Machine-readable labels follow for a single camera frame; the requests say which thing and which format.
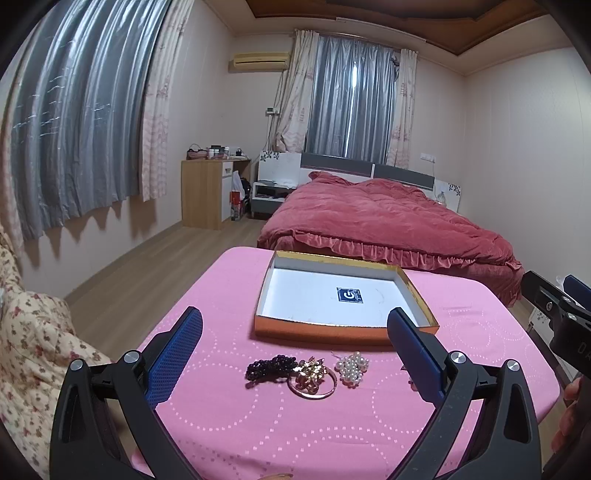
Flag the floral fabric armchair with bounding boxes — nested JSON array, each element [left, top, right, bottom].
[[0, 225, 114, 480]]

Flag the bed with red duvet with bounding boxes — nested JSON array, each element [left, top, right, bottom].
[[257, 171, 525, 306]]

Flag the wooden desk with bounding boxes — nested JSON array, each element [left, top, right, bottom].
[[181, 158, 253, 230]]

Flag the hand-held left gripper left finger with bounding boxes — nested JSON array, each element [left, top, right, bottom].
[[49, 306, 204, 480]]

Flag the gold bangle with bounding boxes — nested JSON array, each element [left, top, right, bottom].
[[287, 368, 339, 400]]

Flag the white bedside table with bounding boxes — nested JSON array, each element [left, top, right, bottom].
[[251, 181, 297, 219]]

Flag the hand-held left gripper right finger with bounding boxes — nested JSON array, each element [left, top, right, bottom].
[[387, 307, 543, 480]]

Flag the grey pleated window curtain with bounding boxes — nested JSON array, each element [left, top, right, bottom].
[[306, 35, 400, 160]]

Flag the gold leaf brooch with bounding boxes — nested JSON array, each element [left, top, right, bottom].
[[295, 356, 330, 393]]

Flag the orange cardboard box lid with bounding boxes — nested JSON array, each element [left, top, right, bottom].
[[254, 250, 440, 347]]

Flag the purple bead hair clip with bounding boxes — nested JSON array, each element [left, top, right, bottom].
[[246, 354, 304, 383]]

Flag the floral side curtain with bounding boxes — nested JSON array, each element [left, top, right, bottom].
[[271, 30, 320, 153], [385, 48, 419, 169]]

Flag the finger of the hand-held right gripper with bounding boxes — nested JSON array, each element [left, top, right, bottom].
[[564, 274, 591, 309], [522, 270, 571, 325]]

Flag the large grey curtain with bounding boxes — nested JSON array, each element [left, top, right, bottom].
[[8, 0, 175, 241]]

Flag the pink floral curtain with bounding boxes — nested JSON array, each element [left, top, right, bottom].
[[140, 0, 205, 202]]

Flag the grey and white headboard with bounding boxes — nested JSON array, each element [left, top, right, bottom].
[[300, 152, 435, 193]]

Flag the white pearl cluster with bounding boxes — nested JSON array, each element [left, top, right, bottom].
[[335, 352, 370, 388]]

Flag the pink dotted tablecloth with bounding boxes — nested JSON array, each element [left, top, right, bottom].
[[130, 246, 562, 480]]

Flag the beige air conditioner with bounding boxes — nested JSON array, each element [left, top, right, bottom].
[[229, 52, 292, 73]]

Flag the white flower-print bed panel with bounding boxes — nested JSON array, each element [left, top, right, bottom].
[[256, 150, 304, 188], [433, 178, 463, 213]]

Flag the person's right hand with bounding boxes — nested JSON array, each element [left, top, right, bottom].
[[551, 377, 584, 456]]

